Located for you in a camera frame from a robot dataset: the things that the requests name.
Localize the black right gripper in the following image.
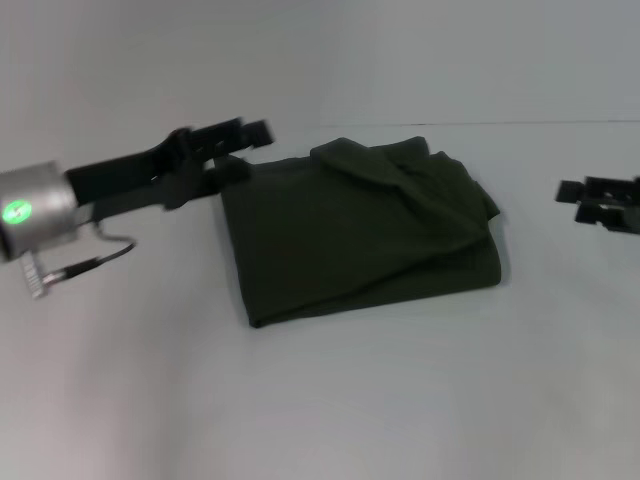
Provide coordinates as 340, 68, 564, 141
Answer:
556, 175, 640, 234

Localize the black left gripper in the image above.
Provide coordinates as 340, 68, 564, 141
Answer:
64, 118, 277, 212

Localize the dark green FREE t-shirt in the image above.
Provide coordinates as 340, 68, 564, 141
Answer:
219, 135, 503, 330

